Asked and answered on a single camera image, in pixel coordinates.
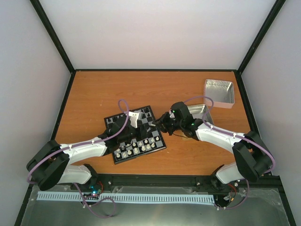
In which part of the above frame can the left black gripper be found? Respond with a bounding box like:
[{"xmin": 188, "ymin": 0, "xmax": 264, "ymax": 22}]
[{"xmin": 119, "ymin": 123, "xmax": 154, "ymax": 143}]

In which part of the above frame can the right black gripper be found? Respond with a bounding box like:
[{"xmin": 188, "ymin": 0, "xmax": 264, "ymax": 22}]
[{"xmin": 152, "ymin": 112, "xmax": 183, "ymax": 136}]

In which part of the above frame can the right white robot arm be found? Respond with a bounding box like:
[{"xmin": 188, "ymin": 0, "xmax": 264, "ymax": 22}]
[{"xmin": 153, "ymin": 102, "xmax": 275, "ymax": 186}]

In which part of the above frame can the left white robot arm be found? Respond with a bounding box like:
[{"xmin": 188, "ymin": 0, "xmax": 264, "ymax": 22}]
[{"xmin": 26, "ymin": 116, "xmax": 151, "ymax": 191}]

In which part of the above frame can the green lit circuit board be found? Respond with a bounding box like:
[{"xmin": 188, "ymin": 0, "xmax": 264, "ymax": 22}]
[{"xmin": 89, "ymin": 181, "xmax": 103, "ymax": 196}]

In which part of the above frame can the black and silver chessboard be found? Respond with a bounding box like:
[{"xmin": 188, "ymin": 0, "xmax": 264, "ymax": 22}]
[{"xmin": 112, "ymin": 110, "xmax": 166, "ymax": 164}]

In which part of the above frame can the gold metal tin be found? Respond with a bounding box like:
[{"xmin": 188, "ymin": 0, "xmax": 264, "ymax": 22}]
[{"xmin": 188, "ymin": 104, "xmax": 214, "ymax": 132}]

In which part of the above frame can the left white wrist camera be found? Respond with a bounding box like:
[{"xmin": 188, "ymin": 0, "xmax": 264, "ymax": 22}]
[{"xmin": 128, "ymin": 111, "xmax": 142, "ymax": 128}]

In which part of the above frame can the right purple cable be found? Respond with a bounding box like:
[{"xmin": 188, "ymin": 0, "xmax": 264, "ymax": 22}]
[{"xmin": 183, "ymin": 96, "xmax": 276, "ymax": 210}]

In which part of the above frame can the purple cable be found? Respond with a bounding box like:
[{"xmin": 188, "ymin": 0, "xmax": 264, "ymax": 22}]
[
  {"xmin": 27, "ymin": 98, "xmax": 130, "ymax": 218},
  {"xmin": 183, "ymin": 96, "xmax": 276, "ymax": 210}
]

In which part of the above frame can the black aluminium frame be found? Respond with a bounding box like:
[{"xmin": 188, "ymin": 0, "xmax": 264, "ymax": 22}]
[{"xmin": 14, "ymin": 0, "xmax": 301, "ymax": 226}]

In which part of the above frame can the light blue cable duct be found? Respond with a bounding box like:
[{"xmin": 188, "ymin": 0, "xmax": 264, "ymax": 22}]
[{"xmin": 36, "ymin": 191, "xmax": 214, "ymax": 206}]

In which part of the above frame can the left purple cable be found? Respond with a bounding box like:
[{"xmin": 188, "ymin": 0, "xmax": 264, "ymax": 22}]
[{"xmin": 27, "ymin": 98, "xmax": 130, "ymax": 218}]

